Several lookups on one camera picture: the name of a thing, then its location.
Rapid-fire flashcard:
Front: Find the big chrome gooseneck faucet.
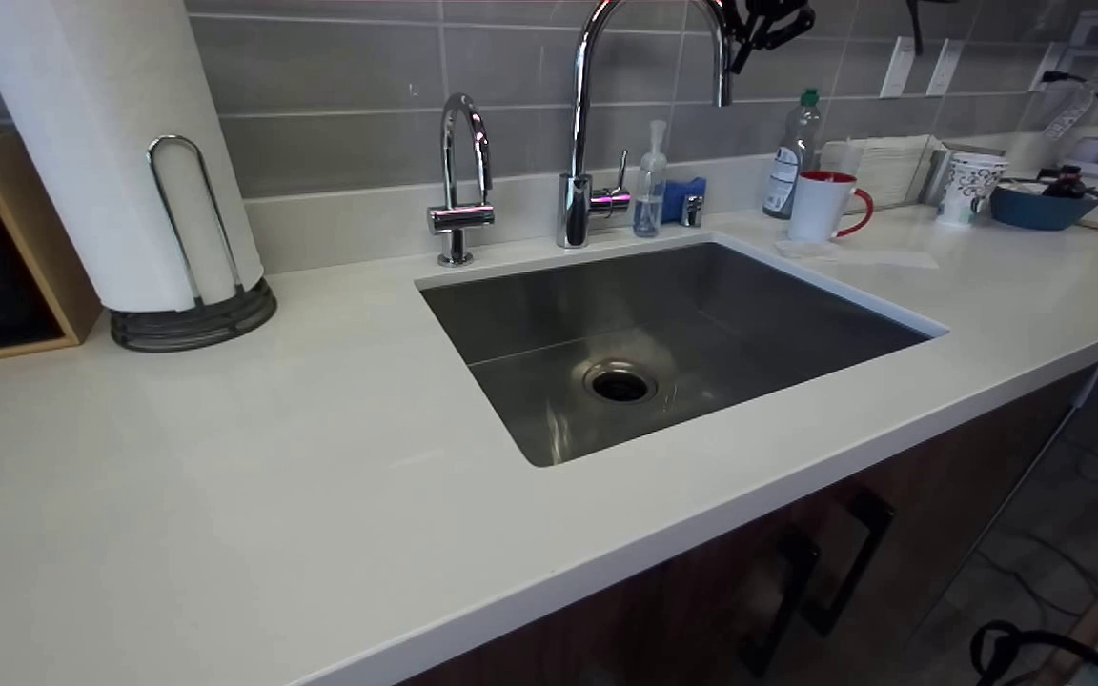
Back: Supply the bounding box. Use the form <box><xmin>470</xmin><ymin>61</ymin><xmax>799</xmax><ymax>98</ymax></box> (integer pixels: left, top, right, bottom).
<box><xmin>552</xmin><ymin>0</ymin><xmax>739</xmax><ymax>251</ymax></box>

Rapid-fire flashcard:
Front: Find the clear bottle with green cap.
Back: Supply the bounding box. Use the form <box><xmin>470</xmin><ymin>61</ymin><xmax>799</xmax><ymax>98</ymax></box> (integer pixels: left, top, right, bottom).
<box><xmin>757</xmin><ymin>83</ymin><xmax>828</xmax><ymax>222</ymax></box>

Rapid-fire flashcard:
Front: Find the blue sponge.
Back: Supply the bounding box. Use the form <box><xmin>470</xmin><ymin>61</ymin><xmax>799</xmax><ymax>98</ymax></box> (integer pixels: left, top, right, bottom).
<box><xmin>658</xmin><ymin>171</ymin><xmax>711</xmax><ymax>234</ymax></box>

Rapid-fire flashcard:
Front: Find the clear soap dispenser bottle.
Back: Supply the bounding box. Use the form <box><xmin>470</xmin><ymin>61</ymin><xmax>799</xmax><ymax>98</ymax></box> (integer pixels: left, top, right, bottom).
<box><xmin>627</xmin><ymin>114</ymin><xmax>674</xmax><ymax>244</ymax></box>

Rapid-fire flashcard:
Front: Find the patterned paper cup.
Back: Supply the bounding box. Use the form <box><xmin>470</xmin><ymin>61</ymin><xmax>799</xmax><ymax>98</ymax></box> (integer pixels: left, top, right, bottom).
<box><xmin>935</xmin><ymin>144</ymin><xmax>1008</xmax><ymax>234</ymax></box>

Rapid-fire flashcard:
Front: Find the stainless steel sink basin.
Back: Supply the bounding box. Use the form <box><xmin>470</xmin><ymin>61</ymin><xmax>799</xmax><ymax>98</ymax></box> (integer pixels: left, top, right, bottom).
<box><xmin>411</xmin><ymin>234</ymin><xmax>949</xmax><ymax>472</ymax></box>

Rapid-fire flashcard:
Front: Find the blue bowl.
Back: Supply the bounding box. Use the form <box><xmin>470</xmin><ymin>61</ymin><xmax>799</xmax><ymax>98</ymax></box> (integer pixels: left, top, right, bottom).
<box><xmin>986</xmin><ymin>177</ymin><xmax>1098</xmax><ymax>237</ymax></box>

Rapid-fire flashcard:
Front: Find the small chrome faucet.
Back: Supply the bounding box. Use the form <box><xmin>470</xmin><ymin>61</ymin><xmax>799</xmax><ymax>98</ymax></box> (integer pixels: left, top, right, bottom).
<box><xmin>424</xmin><ymin>87</ymin><xmax>500</xmax><ymax>272</ymax></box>

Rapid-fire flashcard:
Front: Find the sink drain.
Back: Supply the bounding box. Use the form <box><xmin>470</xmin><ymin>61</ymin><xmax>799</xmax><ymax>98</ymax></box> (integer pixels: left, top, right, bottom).
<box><xmin>578</xmin><ymin>355</ymin><xmax>664</xmax><ymax>410</ymax></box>

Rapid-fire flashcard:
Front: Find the dark wood base cabinet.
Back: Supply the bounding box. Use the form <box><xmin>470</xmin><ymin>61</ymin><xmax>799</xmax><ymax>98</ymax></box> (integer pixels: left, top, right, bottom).
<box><xmin>401</xmin><ymin>327</ymin><xmax>1098</xmax><ymax>686</ymax></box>

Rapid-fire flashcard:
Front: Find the white paper towel roll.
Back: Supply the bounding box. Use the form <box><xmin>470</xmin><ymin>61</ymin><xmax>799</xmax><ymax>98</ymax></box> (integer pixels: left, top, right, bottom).
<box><xmin>0</xmin><ymin>0</ymin><xmax>265</xmax><ymax>318</ymax></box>

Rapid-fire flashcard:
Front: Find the wooden rack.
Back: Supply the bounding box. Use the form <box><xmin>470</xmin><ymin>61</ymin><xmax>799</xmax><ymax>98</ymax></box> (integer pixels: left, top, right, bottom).
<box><xmin>0</xmin><ymin>125</ymin><xmax>102</xmax><ymax>374</ymax></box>

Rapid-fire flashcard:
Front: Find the white wall outlet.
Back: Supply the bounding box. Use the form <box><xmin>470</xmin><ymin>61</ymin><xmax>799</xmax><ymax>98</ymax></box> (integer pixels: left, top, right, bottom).
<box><xmin>923</xmin><ymin>35</ymin><xmax>966</xmax><ymax>98</ymax></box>

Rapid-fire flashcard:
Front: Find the white mug with red handle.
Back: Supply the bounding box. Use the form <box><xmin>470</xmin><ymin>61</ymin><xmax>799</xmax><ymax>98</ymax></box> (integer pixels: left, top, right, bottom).
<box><xmin>785</xmin><ymin>164</ymin><xmax>876</xmax><ymax>248</ymax></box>

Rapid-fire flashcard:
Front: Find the black cabinet handle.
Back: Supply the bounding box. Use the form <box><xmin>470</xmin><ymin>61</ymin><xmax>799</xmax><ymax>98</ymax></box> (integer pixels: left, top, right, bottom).
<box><xmin>735</xmin><ymin>526</ymin><xmax>823</xmax><ymax>683</ymax></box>
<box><xmin>799</xmin><ymin>486</ymin><xmax>894</xmax><ymax>642</ymax></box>

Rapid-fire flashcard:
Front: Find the wire paper towel holder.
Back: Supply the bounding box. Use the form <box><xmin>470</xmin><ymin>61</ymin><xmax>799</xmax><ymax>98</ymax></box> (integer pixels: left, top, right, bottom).
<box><xmin>105</xmin><ymin>129</ymin><xmax>283</xmax><ymax>360</ymax></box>

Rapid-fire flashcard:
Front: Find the black cable on floor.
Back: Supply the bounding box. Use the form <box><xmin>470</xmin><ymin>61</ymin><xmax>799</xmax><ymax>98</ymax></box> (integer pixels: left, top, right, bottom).
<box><xmin>964</xmin><ymin>617</ymin><xmax>1098</xmax><ymax>686</ymax></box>

